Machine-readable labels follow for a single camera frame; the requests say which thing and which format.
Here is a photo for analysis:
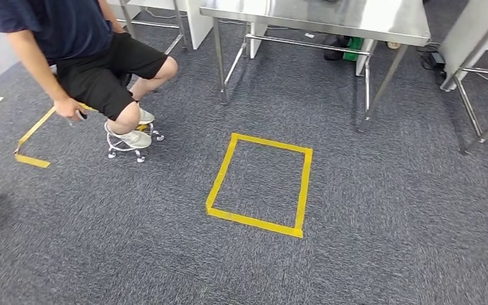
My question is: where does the person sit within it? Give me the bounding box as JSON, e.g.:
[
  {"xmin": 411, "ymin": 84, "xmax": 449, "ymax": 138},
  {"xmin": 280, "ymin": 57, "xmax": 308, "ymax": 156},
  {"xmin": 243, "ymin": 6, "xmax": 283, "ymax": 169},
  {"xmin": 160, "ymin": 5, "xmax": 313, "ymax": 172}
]
[{"xmin": 0, "ymin": 0, "xmax": 179, "ymax": 150}]

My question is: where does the yellow floor tape square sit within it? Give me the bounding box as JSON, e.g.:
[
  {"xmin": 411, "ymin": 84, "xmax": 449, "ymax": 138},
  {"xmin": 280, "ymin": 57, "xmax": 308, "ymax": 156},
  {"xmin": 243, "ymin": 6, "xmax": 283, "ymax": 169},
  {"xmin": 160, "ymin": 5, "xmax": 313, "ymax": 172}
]
[
  {"xmin": 205, "ymin": 132, "xmax": 313, "ymax": 239},
  {"xmin": 13, "ymin": 103, "xmax": 97, "ymax": 169}
]

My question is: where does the black bag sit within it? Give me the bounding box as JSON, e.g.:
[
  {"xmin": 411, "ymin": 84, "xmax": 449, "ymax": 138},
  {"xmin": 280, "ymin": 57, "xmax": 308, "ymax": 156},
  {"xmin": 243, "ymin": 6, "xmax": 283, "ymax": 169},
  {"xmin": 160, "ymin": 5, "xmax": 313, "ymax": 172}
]
[{"xmin": 323, "ymin": 34, "xmax": 351, "ymax": 61}]

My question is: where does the white panel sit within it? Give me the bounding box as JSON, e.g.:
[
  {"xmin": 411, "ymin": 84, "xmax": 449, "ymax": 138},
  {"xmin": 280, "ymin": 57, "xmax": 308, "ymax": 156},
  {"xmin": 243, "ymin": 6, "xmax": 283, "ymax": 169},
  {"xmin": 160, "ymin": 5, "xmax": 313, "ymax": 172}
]
[
  {"xmin": 107, "ymin": 0, "xmax": 215, "ymax": 50},
  {"xmin": 439, "ymin": 0, "xmax": 488, "ymax": 92}
]

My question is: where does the steel frame workbench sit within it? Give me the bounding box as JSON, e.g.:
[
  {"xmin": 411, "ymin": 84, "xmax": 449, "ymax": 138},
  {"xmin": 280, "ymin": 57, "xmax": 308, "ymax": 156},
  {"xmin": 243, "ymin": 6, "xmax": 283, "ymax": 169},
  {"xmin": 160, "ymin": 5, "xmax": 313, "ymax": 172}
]
[
  {"xmin": 439, "ymin": 0, "xmax": 488, "ymax": 154},
  {"xmin": 115, "ymin": 0, "xmax": 188, "ymax": 55},
  {"xmin": 200, "ymin": 0, "xmax": 432, "ymax": 132}
]

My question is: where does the green box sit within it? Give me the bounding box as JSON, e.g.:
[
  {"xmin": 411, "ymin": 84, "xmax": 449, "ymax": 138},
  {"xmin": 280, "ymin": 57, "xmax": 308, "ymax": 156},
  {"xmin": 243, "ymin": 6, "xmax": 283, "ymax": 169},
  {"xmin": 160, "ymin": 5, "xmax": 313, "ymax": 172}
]
[{"xmin": 342, "ymin": 37, "xmax": 365, "ymax": 63}]

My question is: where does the white handheld device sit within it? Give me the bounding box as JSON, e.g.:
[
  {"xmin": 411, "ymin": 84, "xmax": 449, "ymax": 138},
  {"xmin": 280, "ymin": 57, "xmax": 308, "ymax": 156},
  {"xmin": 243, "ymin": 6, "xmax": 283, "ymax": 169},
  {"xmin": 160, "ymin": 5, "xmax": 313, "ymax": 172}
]
[{"xmin": 67, "ymin": 110, "xmax": 88, "ymax": 127}]

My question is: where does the person's hand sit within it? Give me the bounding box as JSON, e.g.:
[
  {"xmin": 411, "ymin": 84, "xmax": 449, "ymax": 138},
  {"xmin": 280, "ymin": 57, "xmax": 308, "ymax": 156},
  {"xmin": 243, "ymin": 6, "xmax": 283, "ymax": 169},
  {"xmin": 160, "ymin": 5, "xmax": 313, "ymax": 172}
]
[{"xmin": 54, "ymin": 97, "xmax": 87, "ymax": 123}]

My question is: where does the black power adapter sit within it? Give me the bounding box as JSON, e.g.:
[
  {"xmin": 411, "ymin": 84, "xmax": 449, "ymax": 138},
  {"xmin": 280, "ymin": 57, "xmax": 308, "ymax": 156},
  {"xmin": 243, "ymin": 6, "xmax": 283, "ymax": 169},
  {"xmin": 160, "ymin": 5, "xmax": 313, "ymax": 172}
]
[{"xmin": 427, "ymin": 51, "xmax": 447, "ymax": 68}]

